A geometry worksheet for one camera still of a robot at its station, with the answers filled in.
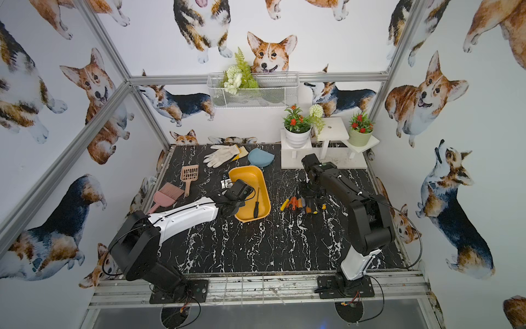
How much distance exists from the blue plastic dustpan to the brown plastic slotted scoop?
29 centimetres

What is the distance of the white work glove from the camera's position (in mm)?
1124

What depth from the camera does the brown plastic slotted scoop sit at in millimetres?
1085

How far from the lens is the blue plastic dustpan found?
1.16 meters

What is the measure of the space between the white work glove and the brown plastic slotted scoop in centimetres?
6
